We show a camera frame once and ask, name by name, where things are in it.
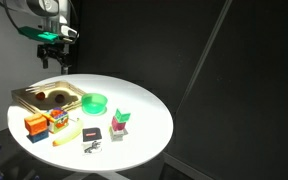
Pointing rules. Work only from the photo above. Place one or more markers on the pale grey cube block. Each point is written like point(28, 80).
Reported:
point(118, 135)

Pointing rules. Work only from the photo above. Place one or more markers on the yellow toy banana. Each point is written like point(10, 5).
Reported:
point(70, 134)

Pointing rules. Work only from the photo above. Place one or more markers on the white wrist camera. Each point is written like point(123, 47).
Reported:
point(69, 31)

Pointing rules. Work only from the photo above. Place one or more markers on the green cube block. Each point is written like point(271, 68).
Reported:
point(122, 115)

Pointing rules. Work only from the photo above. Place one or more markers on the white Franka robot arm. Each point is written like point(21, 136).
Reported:
point(40, 6)

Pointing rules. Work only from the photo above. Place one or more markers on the multicoloured open cube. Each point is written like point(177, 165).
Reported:
point(58, 120)

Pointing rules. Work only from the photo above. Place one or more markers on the green plastic bowl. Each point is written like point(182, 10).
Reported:
point(94, 104)

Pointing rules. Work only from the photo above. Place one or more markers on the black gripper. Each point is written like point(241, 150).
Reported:
point(54, 52)

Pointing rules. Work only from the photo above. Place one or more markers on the pink cube block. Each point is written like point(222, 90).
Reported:
point(118, 124)

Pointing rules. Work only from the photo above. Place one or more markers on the white table pedestal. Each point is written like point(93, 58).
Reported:
point(97, 176)

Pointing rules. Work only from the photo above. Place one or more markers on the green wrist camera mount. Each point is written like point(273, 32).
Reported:
point(37, 33)

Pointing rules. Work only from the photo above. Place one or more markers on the wooden slatted crate tray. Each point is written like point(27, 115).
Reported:
point(71, 89)

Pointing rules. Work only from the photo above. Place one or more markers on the orange open cube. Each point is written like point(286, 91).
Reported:
point(35, 124)

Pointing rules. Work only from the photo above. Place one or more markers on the black-topped picture block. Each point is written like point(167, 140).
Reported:
point(91, 138)

